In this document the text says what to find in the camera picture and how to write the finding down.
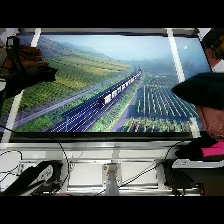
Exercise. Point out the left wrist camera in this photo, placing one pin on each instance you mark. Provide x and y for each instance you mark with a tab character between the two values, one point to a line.
13	41

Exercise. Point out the dark blue jeans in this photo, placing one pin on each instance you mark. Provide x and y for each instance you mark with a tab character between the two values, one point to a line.
200	91

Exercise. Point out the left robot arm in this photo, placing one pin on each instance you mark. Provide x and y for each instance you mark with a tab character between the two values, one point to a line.
33	178

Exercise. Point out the black garment with pink print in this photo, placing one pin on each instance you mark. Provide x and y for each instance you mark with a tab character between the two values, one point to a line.
193	150

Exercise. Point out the checked shirt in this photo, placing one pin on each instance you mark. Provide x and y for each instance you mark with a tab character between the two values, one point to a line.
215	40

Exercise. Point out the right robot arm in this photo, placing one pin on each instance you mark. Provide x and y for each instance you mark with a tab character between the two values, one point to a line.
190	163

